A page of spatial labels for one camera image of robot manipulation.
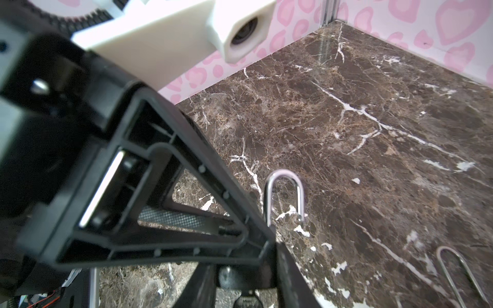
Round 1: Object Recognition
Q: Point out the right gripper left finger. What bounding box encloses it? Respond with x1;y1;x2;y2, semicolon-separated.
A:
173;263;217;308

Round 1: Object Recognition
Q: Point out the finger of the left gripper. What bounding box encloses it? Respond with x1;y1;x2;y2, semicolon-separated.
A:
17;87;276;270

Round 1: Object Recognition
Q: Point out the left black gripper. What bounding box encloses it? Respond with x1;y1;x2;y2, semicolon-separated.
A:
0;0;182;293

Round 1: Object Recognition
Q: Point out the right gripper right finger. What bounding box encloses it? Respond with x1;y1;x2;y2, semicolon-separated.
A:
276;243;321;308

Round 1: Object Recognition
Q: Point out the red padlock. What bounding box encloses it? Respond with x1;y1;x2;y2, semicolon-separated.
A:
263;169;306;228
435;246;492;308

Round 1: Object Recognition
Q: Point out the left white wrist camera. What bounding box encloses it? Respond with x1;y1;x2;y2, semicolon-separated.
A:
72;1;276;90

